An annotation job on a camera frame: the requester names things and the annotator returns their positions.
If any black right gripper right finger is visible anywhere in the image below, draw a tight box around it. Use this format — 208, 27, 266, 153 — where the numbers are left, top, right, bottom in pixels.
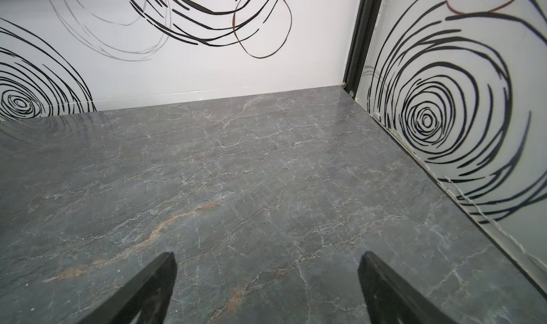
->
358, 251, 456, 324

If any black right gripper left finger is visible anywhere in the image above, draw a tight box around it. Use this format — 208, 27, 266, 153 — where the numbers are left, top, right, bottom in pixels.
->
80, 252, 177, 323

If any black corner frame post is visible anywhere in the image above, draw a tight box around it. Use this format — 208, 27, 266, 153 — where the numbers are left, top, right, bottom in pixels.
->
343, 0, 382, 98

